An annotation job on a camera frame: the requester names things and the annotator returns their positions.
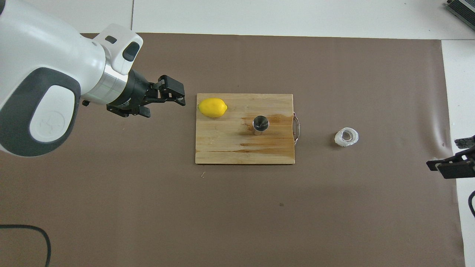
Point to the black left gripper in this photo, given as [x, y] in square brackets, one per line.
[133, 92]

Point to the steel double jigger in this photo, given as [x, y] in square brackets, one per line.
[260, 124]

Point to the small clear plastic cup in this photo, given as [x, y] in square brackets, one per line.
[338, 140]

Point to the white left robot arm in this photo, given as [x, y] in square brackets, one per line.
[37, 48]

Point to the yellow lemon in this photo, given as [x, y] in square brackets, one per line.
[212, 107]

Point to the wooden cutting board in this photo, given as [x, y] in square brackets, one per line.
[230, 148]

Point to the brown paper table mat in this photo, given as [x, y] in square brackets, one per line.
[185, 207]

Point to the grey ribbed metal device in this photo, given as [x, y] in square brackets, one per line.
[464, 9]

